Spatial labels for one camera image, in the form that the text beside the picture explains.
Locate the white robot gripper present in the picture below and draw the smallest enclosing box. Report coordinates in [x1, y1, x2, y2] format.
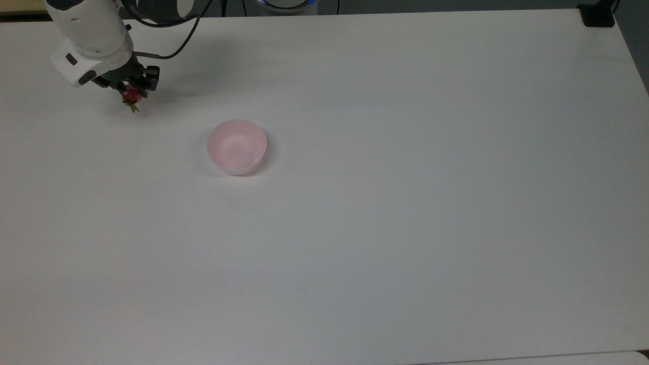
[50, 40, 161, 98]

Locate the red strawberry with green leaves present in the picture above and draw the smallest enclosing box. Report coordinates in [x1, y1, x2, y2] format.
[122, 85, 143, 114]

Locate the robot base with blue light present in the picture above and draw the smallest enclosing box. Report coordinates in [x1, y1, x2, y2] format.
[258, 0, 321, 15]

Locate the pink plastic bowl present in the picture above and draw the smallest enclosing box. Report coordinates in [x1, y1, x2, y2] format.
[206, 119, 268, 176]

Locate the black table corner clamp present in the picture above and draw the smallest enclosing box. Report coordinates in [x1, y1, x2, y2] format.
[578, 0, 620, 28]

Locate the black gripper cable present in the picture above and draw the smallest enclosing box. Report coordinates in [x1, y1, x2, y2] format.
[120, 0, 214, 60]

